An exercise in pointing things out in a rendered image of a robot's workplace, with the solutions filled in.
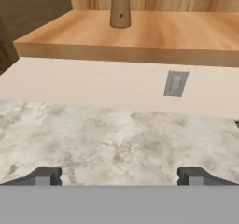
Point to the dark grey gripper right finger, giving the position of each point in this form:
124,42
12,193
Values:
193,175

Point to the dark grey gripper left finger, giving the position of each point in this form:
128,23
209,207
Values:
46,175

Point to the light wooden cabinet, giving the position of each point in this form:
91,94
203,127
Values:
130,31

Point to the brown wooden pepper shaker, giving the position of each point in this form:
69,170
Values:
120,10

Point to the grey wall socket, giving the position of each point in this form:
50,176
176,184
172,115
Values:
176,83

